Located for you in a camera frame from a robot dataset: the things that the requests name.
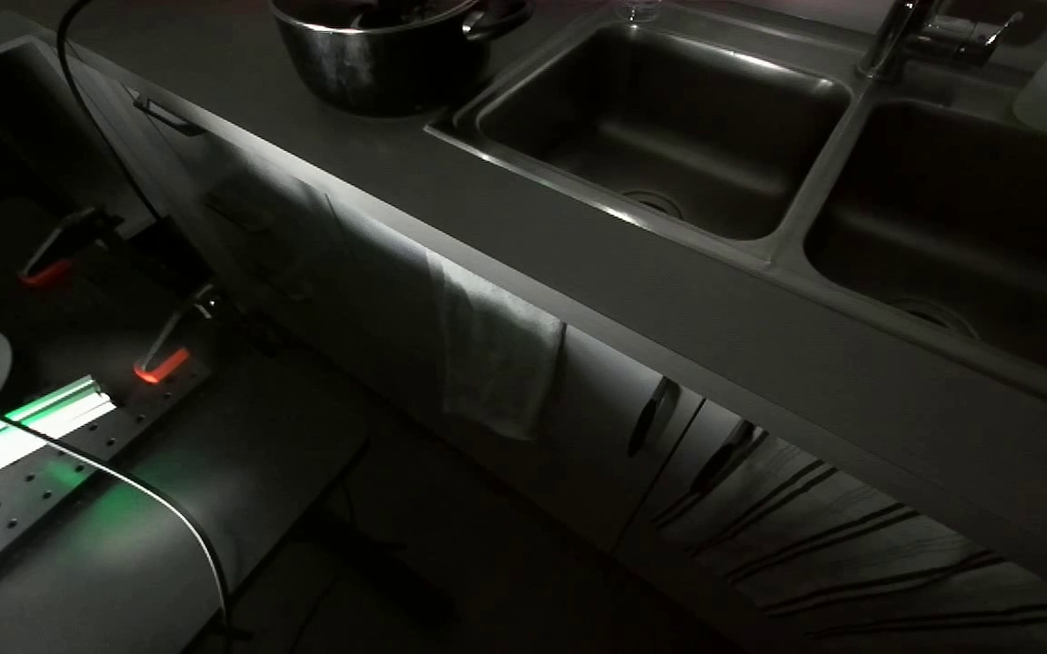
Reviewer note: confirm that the grey dish towel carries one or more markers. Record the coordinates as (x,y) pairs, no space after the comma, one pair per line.
(390,291)

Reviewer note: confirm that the steel double basin sink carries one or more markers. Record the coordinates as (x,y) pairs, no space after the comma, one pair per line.
(836,184)

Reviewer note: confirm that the chrome arched kitchen faucet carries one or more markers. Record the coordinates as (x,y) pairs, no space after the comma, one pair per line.
(928,37)

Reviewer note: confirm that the perforated black breadboard table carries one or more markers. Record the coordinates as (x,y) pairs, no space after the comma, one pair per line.
(53,497)

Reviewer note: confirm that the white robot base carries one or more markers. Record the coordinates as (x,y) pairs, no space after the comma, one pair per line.
(10,429)

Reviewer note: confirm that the black cooking pot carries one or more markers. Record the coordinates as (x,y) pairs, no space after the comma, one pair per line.
(365,67)

